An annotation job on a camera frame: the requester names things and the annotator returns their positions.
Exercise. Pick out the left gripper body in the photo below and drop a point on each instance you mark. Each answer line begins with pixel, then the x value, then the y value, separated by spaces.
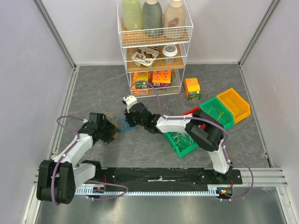
pixel 107 130

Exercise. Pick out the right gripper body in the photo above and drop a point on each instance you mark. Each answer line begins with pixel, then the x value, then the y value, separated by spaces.
pixel 130 117

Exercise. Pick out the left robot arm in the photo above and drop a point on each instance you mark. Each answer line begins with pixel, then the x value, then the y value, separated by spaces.
pixel 58 178

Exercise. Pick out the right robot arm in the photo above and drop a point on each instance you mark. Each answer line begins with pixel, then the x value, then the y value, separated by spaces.
pixel 205 131

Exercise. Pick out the sponge box in rack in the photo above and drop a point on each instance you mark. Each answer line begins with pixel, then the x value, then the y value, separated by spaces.
pixel 140 79

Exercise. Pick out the pink orange box in rack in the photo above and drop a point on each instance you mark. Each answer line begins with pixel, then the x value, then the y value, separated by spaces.
pixel 161 78

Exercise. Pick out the green sponges in rack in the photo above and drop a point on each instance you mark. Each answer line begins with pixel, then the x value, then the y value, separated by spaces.
pixel 173 81

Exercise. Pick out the front green bin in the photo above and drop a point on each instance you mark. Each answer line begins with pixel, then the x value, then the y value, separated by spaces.
pixel 181 143

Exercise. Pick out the green bin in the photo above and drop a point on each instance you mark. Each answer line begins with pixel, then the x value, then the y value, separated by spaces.
pixel 218 111
pixel 181 143

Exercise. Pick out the red bin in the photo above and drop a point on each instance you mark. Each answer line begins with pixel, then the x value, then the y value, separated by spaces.
pixel 191 112

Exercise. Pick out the sponge box on table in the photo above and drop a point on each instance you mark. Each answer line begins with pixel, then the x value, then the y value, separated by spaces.
pixel 192 89

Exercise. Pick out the yogurt cup pack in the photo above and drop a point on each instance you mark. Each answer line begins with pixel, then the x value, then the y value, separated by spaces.
pixel 145 56

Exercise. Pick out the clear cup with lid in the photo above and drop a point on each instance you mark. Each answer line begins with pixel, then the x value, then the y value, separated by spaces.
pixel 169 52

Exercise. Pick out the rear green bin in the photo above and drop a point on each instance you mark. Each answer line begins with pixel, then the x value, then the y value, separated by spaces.
pixel 218 111

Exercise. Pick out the grey green bottle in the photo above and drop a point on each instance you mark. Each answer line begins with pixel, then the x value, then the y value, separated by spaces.
pixel 152 18

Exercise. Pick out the yellow bin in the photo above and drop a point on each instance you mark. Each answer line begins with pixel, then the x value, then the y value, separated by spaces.
pixel 238 106

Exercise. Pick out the light green bottle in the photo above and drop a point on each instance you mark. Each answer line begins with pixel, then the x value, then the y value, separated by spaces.
pixel 132 14

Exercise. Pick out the beige brown bottle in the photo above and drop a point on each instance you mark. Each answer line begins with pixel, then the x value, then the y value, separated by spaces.
pixel 174 19

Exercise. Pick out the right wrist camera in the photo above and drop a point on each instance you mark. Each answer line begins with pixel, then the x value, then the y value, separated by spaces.
pixel 129 101

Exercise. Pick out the white cable duct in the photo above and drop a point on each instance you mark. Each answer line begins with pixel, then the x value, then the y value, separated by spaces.
pixel 97 190

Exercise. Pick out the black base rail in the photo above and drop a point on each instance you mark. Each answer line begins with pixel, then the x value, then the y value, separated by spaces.
pixel 165 179

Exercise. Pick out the white wire shelf rack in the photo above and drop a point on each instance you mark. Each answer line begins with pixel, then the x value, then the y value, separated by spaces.
pixel 130 41

